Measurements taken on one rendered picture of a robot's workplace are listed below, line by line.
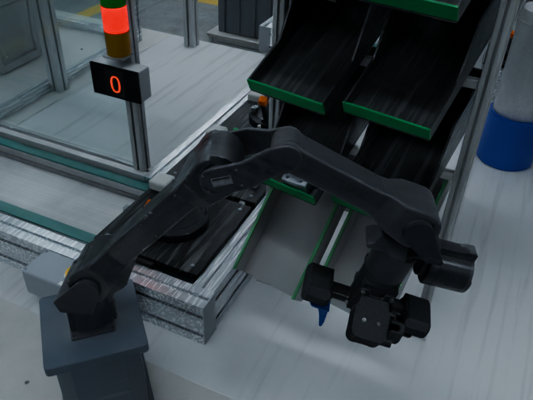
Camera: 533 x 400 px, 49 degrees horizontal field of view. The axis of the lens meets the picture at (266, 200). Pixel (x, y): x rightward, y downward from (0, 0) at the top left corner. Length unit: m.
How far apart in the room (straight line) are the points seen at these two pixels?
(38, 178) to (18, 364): 0.52
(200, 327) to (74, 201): 0.49
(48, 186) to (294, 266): 0.69
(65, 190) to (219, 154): 0.85
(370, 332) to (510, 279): 0.65
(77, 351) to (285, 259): 0.39
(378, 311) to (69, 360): 0.44
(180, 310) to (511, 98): 1.03
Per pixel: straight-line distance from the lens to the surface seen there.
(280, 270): 1.06
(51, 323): 0.95
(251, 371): 1.10
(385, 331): 0.80
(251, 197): 1.30
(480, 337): 1.24
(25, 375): 1.16
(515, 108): 1.68
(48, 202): 1.44
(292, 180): 0.91
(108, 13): 1.22
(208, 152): 0.67
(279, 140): 0.66
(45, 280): 1.17
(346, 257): 1.04
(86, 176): 1.47
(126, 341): 0.90
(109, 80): 1.28
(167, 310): 1.12
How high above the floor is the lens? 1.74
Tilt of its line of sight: 36 degrees down
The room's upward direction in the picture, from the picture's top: 2 degrees clockwise
